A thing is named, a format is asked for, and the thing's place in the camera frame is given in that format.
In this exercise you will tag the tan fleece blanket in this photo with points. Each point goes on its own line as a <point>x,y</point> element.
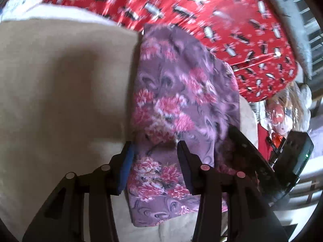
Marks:
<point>63,85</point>

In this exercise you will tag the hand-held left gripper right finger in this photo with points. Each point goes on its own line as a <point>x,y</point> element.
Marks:
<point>186,166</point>

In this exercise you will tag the clear plastic bag with toys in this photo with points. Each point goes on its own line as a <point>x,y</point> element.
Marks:
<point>282,111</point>

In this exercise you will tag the red penguin printed blanket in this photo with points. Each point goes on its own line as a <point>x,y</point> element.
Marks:
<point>201,17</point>

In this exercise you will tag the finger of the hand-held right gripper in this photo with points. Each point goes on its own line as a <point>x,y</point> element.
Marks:
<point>246,148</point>

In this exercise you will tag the red cloth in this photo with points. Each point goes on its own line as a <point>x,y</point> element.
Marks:
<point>265,143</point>

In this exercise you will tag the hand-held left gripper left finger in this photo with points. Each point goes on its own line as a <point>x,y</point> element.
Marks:
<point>126,166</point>

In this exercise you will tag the grey pillow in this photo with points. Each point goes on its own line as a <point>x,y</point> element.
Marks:
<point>290,17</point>

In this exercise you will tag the purple floral garment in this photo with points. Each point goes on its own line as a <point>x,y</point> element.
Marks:
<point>176,100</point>

